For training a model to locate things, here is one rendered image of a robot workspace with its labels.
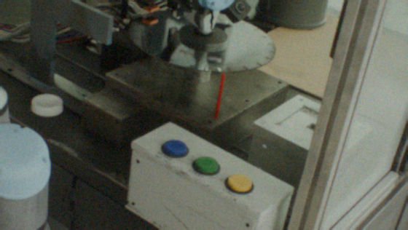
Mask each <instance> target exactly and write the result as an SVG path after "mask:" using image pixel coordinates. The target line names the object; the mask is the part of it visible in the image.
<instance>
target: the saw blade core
mask: <svg viewBox="0 0 408 230"><path fill-rule="evenodd" d="M170 11H171V9H165V10H160V11H155V12H150V13H149V14H145V15H143V16H141V17H139V18H137V19H135V20H134V21H133V22H132V23H131V25H130V28H129V34H130V37H131V39H132V40H133V42H134V43H135V45H136V46H137V47H139V48H140V49H141V50H143V51H144V52H146V53H147V54H149V55H151V56H153V57H154V58H157V59H159V60H161V61H163V62H166V63H170V62H171V61H172V62H171V63H170V64H171V65H174V66H181V67H184V68H189V67H190V66H191V67H190V69H194V70H198V71H208V72H210V69H211V72H218V73H221V71H219V70H218V68H220V69H221V70H222V71H223V72H224V73H230V71H231V73H232V72H241V71H247V70H252V69H255V68H259V67H261V66H265V65H266V64H268V63H269V62H270V61H271V60H272V59H273V58H274V56H275V51H276V49H275V45H274V43H273V41H272V39H271V38H270V37H269V36H268V35H267V34H265V33H264V32H263V31H261V30H259V29H258V28H257V27H255V26H253V25H251V24H249V23H247V22H246V21H243V20H241V21H240V22H238V23H235V24H233V23H232V22H231V21H230V19H229V18H228V17H227V16H226V15H222V14H219V15H218V17H217V18H218V19H222V20H227V21H228V22H227V25H223V24H219V23H215V24H214V27H216V28H219V29H221V30H222V31H224V32H225V33H227V35H228V37H229V38H228V42H227V44H226V45H225V46H223V47H220V48H215V49H206V48H200V47H195V46H192V45H190V44H187V43H186V42H184V41H182V40H181V39H180V38H179V29H180V27H182V26H184V25H189V24H193V23H191V22H190V21H189V20H187V19H186V18H185V17H180V18H177V17H174V16H173V15H171V14H170ZM244 23H245V24H244ZM156 54H157V55H156ZM209 68H210V69H209Z"/></svg>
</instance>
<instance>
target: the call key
mask: <svg viewBox="0 0 408 230"><path fill-rule="evenodd" d="M228 185H229V186H230V187H231V188H232V189H234V190H237V191H247V190H249V189H250V188H251V180H250V178H248V176H246V175H242V174H233V175H231V176H230V177H229V180H228Z"/></svg>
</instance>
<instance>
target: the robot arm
mask: <svg viewBox="0 0 408 230"><path fill-rule="evenodd" d="M172 1H174V2H176V3H178V4H179V5H180V6H182V7H184V8H185V9H189V8H192V9H193V10H192V13H188V12H185V13H184V17H185V18H186V19H187V20H189V21H190V22H191V23H193V24H194V25H196V27H197V28H198V30H199V31H200V32H201V33H205V34H207V33H210V32H211V30H212V29H213V26H214V24H215V22H216V19H217V17H218V15H219V12H220V10H221V11H222V12H223V13H224V14H225V15H226V16H227V17H228V18H229V19H230V21H231V22H232V23H233V24H235V23H238V22H240V21H241V20H243V19H244V18H245V17H246V16H247V15H248V13H249V12H250V11H251V6H250V5H249V4H248V2H247V1H246V0H172ZM49 176H50V160H49V155H48V147H47V145H46V143H45V142H44V140H43V139H42V137H41V136H40V135H38V134H37V133H35V132H34V131H33V130H30V129H28V128H27V127H25V128H23V129H21V128H20V125H18V124H10V121H9V113H8V104H7V94H6V91H5V89H4V88H3V87H0V230H51V229H50V227H49V225H48V222H47V213H48V194H49Z"/></svg>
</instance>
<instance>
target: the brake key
mask: <svg viewBox="0 0 408 230"><path fill-rule="evenodd" d="M164 150H165V151H167V152H168V153H169V154H175V155H180V154H184V153H186V152H187V145H186V144H185V143H184V142H182V141H180V140H168V141H166V142H165V145H164Z"/></svg>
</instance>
